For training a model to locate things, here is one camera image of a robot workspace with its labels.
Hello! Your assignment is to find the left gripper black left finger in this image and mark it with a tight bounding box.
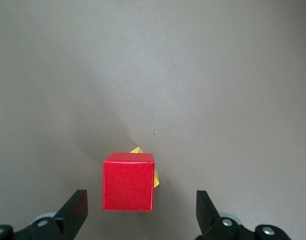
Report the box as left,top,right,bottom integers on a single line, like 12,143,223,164
0,189,89,240

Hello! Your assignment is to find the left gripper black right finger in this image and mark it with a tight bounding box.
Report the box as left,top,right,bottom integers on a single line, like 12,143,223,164
196,190,293,240

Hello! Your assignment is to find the red cube block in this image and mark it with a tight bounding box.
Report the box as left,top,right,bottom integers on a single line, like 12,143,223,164
101,151,155,213

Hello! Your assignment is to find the yellow cube block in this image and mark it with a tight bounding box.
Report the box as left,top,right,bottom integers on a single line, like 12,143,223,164
129,146,161,190

